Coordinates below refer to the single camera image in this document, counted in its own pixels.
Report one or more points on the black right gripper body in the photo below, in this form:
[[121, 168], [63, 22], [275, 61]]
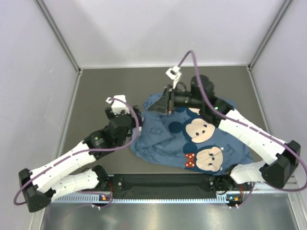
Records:
[[185, 98]]

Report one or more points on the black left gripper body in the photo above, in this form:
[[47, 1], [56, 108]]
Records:
[[110, 114]]

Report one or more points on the blue cartoon print pillowcase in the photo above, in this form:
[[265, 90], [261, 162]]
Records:
[[183, 140]]

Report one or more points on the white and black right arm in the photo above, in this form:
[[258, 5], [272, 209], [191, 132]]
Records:
[[279, 159]]

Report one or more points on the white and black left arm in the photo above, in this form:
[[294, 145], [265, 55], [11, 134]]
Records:
[[45, 184]]

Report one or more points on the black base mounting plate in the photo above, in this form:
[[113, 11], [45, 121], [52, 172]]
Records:
[[170, 185]]

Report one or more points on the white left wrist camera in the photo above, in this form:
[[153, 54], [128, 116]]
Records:
[[118, 106]]

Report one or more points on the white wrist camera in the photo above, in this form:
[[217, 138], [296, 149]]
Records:
[[118, 106], [174, 74]]

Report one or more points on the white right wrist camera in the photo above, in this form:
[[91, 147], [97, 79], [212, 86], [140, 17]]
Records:
[[174, 74]]

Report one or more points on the left aluminium frame post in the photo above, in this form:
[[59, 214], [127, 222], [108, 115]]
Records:
[[52, 24]]

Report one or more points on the aluminium frame post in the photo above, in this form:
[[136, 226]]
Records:
[[273, 26], [52, 24]]

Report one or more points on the right aluminium frame post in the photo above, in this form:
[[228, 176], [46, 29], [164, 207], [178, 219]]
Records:
[[273, 26]]

